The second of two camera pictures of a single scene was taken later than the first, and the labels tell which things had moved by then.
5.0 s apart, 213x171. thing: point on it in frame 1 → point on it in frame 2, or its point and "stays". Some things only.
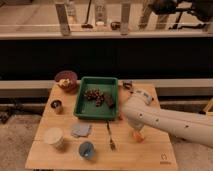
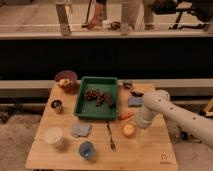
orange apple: [137, 136] → [128, 129]
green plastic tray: [86, 108] stays
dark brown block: [109, 99] stays
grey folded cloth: [80, 129] stays
